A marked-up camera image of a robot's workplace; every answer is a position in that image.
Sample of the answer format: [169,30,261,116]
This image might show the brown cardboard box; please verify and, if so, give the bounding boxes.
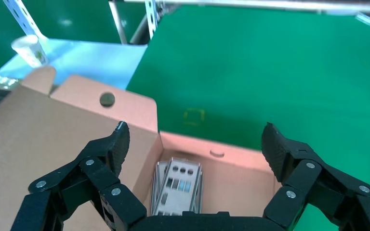
[0,65,283,231]

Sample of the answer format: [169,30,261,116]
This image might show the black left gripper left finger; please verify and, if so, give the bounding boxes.
[10,121,148,231]

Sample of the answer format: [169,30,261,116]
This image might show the white tube frame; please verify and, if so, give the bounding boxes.
[124,0,370,13]

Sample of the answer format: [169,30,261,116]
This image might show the white shelf board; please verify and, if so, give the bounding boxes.
[0,38,148,92]

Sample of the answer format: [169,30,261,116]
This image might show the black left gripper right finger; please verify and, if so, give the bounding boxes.
[261,122,370,231]

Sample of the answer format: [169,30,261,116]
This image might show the white paper cup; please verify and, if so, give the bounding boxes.
[11,34,50,69]

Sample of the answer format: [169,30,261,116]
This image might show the white metal shelf rack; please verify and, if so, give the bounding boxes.
[2,0,161,46]

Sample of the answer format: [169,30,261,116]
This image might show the large green table cloth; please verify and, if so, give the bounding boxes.
[126,4,370,231]

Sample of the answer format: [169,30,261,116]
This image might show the silver metal shield plate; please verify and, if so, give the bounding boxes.
[150,160,170,215]
[154,157,204,216]

